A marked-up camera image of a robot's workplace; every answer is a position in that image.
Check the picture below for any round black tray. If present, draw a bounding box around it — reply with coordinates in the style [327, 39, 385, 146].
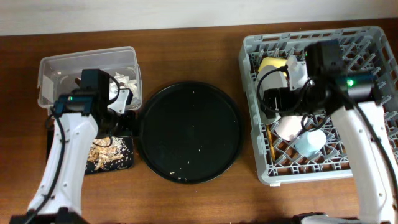
[136, 82, 244, 184]

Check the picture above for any yellow bowl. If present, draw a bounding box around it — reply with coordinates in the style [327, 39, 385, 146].
[257, 57, 287, 77]

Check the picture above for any grey plate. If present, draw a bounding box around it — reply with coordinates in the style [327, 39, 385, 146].
[254, 65, 288, 125]

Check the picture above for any pink cup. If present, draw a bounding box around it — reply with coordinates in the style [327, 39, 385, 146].
[275, 116, 303, 141]

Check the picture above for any wooden chopstick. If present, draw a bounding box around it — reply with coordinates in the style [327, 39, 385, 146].
[266, 125, 275, 161]

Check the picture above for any grey dishwasher rack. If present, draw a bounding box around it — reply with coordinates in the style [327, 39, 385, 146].
[239, 26, 397, 194]

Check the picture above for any white tissue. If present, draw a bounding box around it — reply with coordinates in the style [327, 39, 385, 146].
[109, 72, 141, 99]

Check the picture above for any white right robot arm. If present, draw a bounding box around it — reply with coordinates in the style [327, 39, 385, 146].
[256, 73, 397, 223]

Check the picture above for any food scraps and rice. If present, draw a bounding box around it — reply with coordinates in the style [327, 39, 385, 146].
[86, 135, 131, 172]

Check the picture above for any black rectangular tray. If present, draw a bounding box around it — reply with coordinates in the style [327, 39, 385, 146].
[46, 110, 136, 175]

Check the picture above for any blue cup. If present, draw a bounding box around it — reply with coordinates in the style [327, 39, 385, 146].
[294, 129, 326, 157]

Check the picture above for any clear plastic bin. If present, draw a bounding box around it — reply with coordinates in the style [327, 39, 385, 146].
[37, 46, 142, 110]

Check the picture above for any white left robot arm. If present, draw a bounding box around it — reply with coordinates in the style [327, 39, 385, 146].
[10, 90, 134, 223]

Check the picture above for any brown snack wrapper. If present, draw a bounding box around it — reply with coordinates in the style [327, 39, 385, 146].
[75, 78, 81, 86]

